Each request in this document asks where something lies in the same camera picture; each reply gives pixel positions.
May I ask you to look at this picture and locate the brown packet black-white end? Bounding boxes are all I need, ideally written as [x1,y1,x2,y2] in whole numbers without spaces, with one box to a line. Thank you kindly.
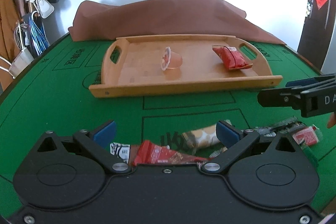
[110,142,143,165]

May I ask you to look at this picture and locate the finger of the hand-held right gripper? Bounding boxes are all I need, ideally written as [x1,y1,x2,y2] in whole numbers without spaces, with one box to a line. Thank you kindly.
[258,88,303,110]
[286,73,336,94]

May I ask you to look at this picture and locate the white pouch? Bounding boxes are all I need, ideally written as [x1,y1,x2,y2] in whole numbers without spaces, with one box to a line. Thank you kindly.
[34,0,55,19]

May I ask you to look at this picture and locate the dark clear wrapper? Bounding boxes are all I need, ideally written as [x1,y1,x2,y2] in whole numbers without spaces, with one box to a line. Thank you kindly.
[251,117,306,135]

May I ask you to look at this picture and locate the cream brown snack packet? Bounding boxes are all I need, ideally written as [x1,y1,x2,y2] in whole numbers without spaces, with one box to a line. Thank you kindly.
[182,126,222,149]

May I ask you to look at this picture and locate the red white candy packet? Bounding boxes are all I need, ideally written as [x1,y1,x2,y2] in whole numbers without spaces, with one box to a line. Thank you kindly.
[292,126,323,146]

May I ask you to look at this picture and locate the brown cloth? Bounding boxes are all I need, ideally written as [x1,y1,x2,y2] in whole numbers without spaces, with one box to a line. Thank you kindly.
[68,0,288,46]

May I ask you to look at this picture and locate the white paper bag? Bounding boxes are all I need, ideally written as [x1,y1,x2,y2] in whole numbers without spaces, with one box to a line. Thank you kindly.
[9,49,34,79]

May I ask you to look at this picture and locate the person's right hand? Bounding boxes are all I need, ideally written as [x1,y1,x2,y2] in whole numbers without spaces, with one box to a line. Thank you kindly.
[327,112,336,129]

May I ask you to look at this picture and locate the long red snack bar packet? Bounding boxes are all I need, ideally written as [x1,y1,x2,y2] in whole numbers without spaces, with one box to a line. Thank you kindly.
[131,140,210,167]

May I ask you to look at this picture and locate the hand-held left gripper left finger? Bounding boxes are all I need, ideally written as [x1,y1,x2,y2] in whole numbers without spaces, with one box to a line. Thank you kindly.
[35,120,132,175]

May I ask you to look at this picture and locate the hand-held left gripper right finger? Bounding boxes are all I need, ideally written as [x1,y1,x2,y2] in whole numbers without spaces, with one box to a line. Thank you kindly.
[201,120,302,175]

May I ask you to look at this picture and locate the small clear wrapper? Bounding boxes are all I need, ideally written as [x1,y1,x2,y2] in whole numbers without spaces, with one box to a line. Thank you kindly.
[209,147,229,160]

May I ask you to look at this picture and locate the white cables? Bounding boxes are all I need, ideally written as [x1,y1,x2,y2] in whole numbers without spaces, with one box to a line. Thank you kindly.
[14,22,29,51]

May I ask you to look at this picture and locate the wooden tray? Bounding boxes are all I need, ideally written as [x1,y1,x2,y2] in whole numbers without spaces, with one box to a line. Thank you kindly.
[89,34,283,99]

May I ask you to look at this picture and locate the dark door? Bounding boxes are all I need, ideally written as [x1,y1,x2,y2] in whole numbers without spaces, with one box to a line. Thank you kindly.
[297,0,336,67]

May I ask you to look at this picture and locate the red square snack packet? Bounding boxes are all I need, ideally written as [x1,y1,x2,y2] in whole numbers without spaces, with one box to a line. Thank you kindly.
[212,45,254,71]

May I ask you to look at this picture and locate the blue hangers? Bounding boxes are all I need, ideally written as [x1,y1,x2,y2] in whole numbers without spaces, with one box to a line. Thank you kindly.
[28,13,50,53]

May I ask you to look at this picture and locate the clear jelly cup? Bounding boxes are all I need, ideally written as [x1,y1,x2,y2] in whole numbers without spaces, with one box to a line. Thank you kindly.
[160,47,183,71]

